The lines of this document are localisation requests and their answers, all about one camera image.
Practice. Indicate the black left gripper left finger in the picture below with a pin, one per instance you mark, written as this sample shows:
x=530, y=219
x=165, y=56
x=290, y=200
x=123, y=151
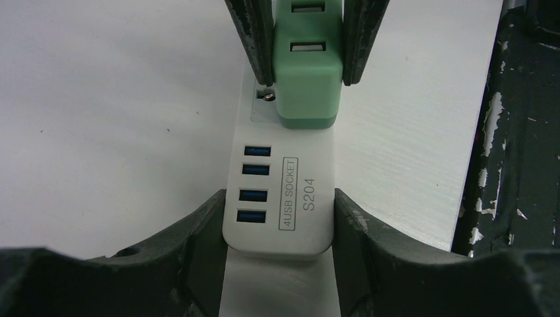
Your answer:
x=178, y=271

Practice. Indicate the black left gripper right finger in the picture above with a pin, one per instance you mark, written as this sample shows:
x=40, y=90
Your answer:
x=380, y=271

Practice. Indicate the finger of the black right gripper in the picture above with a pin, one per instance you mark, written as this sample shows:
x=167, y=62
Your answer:
x=253, y=20
x=361, y=22

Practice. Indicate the green USB adapter plug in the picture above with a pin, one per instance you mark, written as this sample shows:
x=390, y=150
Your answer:
x=308, y=62

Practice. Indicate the white USB power strip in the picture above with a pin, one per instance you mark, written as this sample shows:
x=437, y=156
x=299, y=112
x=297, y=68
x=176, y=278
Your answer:
x=280, y=190

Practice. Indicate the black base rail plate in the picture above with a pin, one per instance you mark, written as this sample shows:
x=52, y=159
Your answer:
x=511, y=195

